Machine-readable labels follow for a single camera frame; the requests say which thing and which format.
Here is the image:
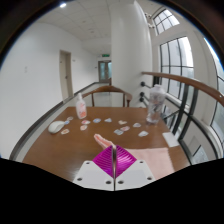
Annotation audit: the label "glazed double door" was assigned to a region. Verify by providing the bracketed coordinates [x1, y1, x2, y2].
[97, 59, 113, 84]

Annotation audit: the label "white computer mouse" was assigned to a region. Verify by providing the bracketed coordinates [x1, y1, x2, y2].
[47, 120, 67, 135]

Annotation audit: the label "wooden chair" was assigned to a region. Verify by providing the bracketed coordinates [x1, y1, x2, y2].
[81, 84, 134, 109]

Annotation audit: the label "white pump bottle orange label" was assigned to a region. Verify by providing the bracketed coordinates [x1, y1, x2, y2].
[75, 92, 88, 121]

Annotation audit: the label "white paper card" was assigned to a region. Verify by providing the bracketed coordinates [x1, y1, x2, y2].
[162, 131, 181, 148]

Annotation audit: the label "pink towel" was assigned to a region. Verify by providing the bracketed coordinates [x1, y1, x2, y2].
[93, 133, 177, 182]

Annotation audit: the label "clear plastic water bottle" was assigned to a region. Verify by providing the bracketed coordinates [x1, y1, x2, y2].
[145, 83, 167, 126]

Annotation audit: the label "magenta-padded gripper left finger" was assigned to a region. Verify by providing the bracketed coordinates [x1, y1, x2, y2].
[72, 145, 116, 192]

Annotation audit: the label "large black-framed window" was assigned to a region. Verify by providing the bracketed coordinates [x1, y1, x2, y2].
[152, 7, 224, 158]

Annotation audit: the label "wooden handrail black balusters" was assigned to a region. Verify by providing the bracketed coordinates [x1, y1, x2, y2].
[139, 70, 224, 166]

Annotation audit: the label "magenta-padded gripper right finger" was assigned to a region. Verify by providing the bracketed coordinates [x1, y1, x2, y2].
[114, 145, 156, 192]

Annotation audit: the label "white single door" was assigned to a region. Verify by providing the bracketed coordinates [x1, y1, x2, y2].
[58, 49, 74, 103]

